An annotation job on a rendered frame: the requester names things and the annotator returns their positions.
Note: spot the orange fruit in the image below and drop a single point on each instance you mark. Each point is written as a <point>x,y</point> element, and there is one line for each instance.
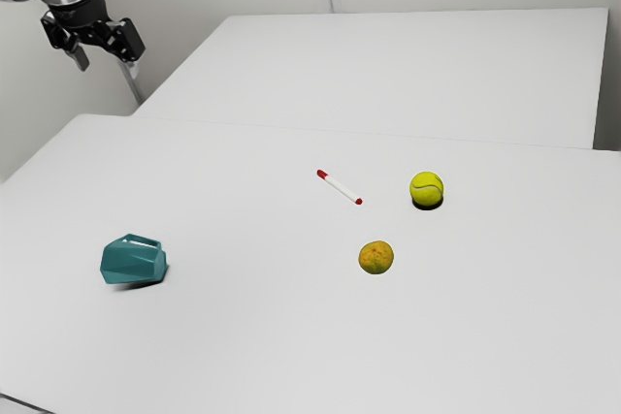
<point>376,257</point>

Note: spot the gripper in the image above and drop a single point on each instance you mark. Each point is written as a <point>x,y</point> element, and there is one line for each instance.
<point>80,14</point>

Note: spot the teal faceted mug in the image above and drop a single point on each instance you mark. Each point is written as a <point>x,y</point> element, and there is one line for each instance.
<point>133,261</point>

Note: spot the red and white pen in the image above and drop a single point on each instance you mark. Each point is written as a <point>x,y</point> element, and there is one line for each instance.
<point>339,187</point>

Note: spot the yellow tennis ball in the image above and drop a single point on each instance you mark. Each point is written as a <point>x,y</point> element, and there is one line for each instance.
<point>426,188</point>

